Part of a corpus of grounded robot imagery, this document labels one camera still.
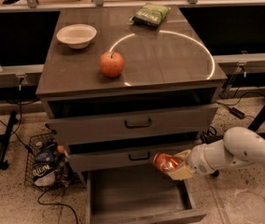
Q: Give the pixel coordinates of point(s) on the middle drawer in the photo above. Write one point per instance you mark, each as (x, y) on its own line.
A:
(122, 157)

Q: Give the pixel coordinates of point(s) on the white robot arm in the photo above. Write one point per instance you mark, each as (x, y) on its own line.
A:
(238, 148)

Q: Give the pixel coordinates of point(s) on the black power adapter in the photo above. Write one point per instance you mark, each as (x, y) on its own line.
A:
(236, 112)

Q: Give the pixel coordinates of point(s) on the grey drawer cabinet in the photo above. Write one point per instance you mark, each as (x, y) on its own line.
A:
(166, 67)

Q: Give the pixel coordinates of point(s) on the top drawer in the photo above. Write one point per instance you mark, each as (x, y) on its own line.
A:
(117, 126)

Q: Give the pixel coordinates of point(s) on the white bowl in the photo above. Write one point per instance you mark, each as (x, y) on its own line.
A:
(76, 36)

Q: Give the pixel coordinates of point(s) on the open bottom drawer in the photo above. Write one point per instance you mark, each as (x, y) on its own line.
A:
(139, 195)

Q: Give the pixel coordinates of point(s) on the black table leg left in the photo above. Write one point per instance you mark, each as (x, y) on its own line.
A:
(5, 140)

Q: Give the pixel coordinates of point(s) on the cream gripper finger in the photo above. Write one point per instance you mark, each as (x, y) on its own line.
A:
(183, 155)
(181, 173)

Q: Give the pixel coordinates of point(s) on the black wire basket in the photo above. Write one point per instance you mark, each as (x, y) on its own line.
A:
(64, 174)

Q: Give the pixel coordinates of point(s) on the green chip bag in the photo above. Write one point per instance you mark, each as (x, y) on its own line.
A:
(151, 14)

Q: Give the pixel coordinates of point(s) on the blue white snack bag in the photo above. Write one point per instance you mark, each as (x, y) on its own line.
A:
(43, 169)

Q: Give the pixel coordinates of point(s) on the red apple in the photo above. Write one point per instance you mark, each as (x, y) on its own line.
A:
(111, 64)

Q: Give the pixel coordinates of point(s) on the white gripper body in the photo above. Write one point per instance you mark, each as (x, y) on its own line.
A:
(197, 160)

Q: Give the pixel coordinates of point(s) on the red coke can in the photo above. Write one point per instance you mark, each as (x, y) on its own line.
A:
(166, 163)

